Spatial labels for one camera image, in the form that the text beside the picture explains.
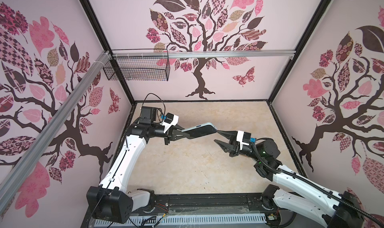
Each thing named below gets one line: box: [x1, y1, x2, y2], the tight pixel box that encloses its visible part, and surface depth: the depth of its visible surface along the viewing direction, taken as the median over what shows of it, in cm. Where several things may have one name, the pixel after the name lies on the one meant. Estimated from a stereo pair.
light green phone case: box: [181, 122, 218, 138], surface depth 59 cm
